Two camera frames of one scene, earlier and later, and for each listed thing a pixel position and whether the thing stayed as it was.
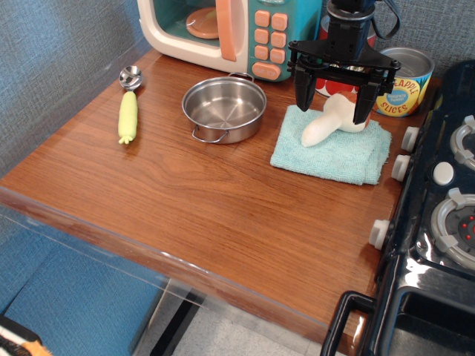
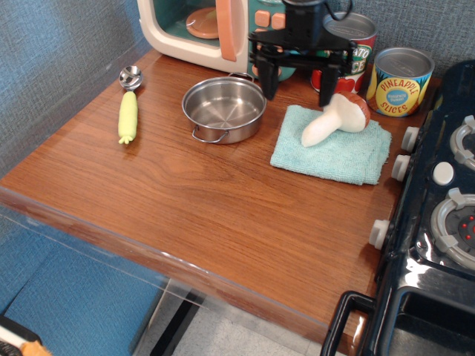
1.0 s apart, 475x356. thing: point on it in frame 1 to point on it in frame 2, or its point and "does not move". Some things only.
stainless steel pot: [225, 110] does not move
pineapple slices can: [412, 82] does not move
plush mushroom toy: [339, 113] does not move
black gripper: [344, 53] to [302, 41]
